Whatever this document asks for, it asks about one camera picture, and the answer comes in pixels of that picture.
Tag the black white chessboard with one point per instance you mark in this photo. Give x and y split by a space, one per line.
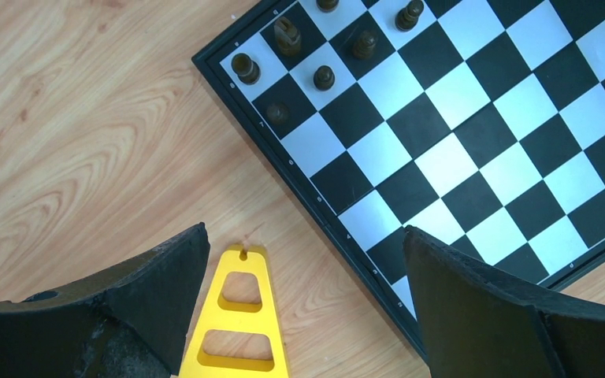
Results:
482 125

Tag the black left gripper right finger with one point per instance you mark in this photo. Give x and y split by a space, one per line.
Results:
479 321

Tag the yellow triangular plastic stand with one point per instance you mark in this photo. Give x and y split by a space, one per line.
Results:
220 314

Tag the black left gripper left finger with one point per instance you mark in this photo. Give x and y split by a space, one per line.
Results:
129 320

